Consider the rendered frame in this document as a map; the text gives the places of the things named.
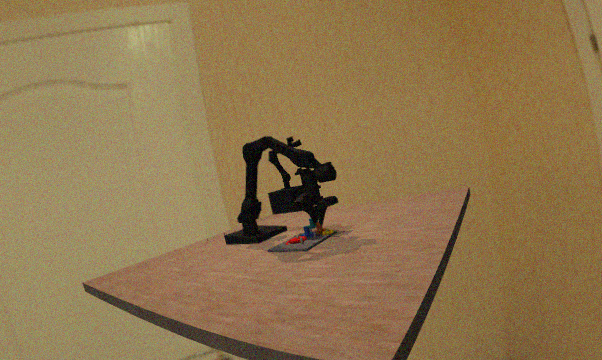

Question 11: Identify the red gear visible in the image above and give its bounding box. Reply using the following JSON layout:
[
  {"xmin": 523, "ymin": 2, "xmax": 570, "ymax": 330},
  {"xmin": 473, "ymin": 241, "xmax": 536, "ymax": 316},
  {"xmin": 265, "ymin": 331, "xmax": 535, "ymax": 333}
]
[{"xmin": 289, "ymin": 236, "xmax": 307, "ymax": 244}]

